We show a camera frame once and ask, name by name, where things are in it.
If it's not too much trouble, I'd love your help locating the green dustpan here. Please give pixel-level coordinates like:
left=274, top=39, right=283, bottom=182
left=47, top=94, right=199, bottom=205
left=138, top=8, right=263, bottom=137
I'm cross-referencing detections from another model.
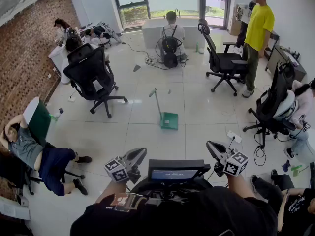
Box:
left=148, top=88, right=179, bottom=130

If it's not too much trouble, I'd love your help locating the black backpack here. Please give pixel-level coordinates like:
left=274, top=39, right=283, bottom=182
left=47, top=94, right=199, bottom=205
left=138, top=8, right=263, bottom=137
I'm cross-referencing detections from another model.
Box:
left=162, top=25, right=183, bottom=54

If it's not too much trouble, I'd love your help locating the black chest harness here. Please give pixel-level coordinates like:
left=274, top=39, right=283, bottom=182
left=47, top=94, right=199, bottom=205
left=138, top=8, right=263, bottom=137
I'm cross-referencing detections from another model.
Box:
left=109, top=178, right=212, bottom=213

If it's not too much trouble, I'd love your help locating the glass door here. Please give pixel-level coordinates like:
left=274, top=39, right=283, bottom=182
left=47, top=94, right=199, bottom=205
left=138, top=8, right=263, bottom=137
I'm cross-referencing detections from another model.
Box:
left=199, top=0, right=232, bottom=29

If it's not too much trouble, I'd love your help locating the person's torso black shirt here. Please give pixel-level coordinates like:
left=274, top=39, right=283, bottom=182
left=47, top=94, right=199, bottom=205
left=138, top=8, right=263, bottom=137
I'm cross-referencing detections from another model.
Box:
left=70, top=185, right=279, bottom=236

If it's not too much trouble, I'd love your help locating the person's left forearm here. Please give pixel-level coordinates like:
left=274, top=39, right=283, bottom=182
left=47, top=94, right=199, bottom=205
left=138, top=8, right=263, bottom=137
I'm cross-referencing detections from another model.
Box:
left=94, top=178, right=130, bottom=205

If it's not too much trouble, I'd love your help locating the grey folding lounger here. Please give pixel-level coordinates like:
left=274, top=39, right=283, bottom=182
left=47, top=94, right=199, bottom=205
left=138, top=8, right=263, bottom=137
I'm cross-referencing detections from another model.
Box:
left=98, top=21, right=123, bottom=44

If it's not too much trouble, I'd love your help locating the black coiled cable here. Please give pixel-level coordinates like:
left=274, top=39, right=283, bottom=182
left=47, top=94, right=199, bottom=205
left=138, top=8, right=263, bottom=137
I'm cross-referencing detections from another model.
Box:
left=253, top=131, right=267, bottom=167

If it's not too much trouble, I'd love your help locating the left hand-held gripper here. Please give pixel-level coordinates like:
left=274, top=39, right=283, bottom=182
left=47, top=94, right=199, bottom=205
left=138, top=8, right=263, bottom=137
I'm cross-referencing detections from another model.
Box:
left=104, top=147, right=148, bottom=184

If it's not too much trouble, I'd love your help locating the green white-topped cabinet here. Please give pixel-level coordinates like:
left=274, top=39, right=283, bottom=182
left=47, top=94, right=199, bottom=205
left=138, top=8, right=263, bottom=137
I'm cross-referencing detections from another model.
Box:
left=23, top=96, right=52, bottom=145

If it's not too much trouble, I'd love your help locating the black floor cable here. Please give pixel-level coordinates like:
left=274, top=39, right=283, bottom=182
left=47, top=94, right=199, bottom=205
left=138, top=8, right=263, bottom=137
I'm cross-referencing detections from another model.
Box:
left=122, top=42, right=173, bottom=71

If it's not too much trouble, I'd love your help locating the black chest display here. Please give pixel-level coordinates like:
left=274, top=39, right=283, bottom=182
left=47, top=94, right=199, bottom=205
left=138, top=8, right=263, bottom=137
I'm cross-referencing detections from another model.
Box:
left=147, top=159, right=211, bottom=183

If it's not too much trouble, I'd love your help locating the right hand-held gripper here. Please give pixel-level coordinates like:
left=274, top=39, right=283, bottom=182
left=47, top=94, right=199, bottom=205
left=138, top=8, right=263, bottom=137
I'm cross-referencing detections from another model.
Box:
left=206, top=140, right=249, bottom=178

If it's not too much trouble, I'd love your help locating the cardboard box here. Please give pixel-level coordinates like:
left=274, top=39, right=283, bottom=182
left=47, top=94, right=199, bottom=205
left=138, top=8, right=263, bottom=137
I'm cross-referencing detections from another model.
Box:
left=230, top=5, right=243, bottom=36

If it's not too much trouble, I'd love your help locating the white box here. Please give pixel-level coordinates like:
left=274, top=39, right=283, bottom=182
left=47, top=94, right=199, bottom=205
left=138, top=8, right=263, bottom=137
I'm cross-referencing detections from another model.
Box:
left=0, top=195, right=32, bottom=221

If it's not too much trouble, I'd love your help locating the white desk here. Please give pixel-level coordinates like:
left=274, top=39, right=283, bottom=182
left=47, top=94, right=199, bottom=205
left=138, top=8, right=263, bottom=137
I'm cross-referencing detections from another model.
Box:
left=48, top=44, right=68, bottom=73

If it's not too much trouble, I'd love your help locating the white counter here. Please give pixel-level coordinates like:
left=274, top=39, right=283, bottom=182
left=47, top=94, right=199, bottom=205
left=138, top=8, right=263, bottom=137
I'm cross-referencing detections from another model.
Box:
left=141, top=17, right=206, bottom=50

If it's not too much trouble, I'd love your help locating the wooden desk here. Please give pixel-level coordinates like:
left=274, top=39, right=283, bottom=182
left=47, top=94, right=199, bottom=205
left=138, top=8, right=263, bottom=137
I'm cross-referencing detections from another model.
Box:
left=265, top=30, right=308, bottom=83

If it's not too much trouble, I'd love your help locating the person's right forearm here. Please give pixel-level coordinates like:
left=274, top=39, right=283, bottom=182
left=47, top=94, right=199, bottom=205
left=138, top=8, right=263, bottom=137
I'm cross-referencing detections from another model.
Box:
left=226, top=173, right=256, bottom=199

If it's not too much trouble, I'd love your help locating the black office chair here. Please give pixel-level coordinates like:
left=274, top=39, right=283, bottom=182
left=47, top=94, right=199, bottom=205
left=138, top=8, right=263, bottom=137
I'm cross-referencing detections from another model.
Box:
left=0, top=153, right=86, bottom=196
left=63, top=43, right=128, bottom=119
left=198, top=18, right=248, bottom=97
left=243, top=61, right=297, bottom=148

